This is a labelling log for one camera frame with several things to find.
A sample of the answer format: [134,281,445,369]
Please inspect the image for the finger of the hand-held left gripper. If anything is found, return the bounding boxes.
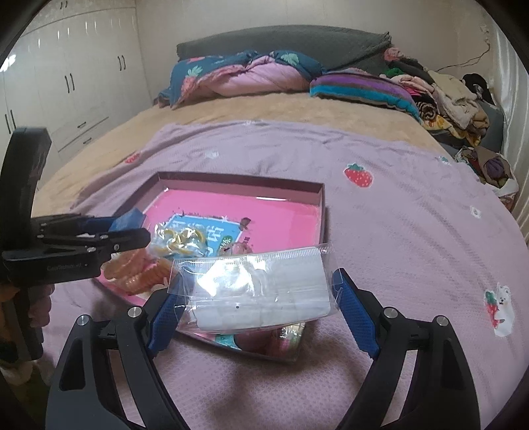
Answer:
[31,213,119,235]
[36,227,152,264]

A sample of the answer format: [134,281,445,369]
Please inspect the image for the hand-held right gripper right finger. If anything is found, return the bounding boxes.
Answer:
[331,268,482,430]

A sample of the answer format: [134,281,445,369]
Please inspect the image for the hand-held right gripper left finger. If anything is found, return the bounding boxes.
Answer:
[45,271,186,430]

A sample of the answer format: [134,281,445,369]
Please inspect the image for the small blue box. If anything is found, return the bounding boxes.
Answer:
[108,209,148,232]

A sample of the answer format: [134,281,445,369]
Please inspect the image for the orange spiral hair tie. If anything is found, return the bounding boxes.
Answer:
[102,248,174,296]

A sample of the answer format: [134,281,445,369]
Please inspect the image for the yellow ring hair ties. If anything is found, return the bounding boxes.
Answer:
[151,225,207,259]

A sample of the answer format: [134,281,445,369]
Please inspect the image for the dark maroon cardboard box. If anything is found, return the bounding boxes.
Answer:
[93,171,327,365]

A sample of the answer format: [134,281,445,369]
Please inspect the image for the person's left hand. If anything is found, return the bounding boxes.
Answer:
[0,283,55,331]

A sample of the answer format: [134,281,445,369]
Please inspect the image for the peach organza bow scrunchie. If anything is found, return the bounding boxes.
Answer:
[231,322,308,360]

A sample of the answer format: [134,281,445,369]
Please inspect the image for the purple printed blanket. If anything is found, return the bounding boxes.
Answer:
[39,120,529,430]

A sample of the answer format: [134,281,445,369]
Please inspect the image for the white wardrobe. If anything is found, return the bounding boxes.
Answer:
[0,0,151,166]

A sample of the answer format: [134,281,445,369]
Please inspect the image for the beige bedsheet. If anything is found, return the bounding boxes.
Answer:
[31,91,455,207]

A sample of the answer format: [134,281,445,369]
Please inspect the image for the pink and blue quilt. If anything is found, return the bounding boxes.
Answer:
[157,50,325,109]

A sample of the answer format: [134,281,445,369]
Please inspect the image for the striped purple pillow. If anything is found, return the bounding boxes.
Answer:
[310,70,422,122]

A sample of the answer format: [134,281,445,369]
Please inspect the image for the grey cushion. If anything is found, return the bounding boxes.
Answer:
[477,103,505,151]

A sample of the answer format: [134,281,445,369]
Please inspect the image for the pile of clothes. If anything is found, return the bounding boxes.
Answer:
[382,46,519,207]

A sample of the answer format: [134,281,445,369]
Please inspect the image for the white satin curtain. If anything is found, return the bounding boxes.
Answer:
[490,25,529,249]

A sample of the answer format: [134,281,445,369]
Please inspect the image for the grey headboard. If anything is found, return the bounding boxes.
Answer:
[176,25,392,75]

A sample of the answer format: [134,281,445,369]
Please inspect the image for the black wall cable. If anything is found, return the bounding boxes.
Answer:
[444,35,492,69]

